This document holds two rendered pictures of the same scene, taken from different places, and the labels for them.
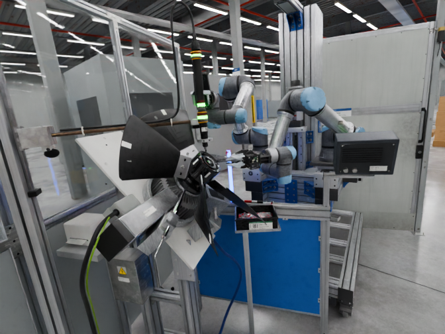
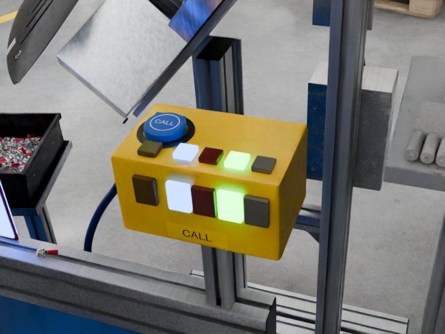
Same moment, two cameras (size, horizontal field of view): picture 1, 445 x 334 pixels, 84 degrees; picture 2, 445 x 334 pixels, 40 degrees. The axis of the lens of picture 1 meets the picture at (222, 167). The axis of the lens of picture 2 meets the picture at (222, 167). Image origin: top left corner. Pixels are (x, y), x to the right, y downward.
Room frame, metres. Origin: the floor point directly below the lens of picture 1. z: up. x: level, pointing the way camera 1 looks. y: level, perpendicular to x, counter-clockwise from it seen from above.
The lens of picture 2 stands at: (2.00, 0.27, 1.38)
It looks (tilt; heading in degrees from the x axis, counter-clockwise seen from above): 36 degrees down; 184
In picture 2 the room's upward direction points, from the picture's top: 4 degrees counter-clockwise
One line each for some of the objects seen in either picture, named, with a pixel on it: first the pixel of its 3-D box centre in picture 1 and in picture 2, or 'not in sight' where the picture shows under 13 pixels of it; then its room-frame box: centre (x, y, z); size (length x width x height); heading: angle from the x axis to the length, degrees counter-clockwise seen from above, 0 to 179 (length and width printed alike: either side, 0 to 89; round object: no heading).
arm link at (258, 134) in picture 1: (259, 135); not in sight; (1.85, -0.29, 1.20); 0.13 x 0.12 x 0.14; 69
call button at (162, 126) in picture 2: not in sight; (165, 128); (1.51, 0.19, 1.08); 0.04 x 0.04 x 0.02
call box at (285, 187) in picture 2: not in sight; (214, 182); (1.53, 0.23, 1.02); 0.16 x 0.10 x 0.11; 71
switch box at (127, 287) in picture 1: (130, 274); (349, 126); (0.98, 0.46, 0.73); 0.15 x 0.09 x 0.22; 71
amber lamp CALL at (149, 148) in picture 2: not in sight; (149, 148); (1.54, 0.18, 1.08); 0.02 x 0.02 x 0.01; 71
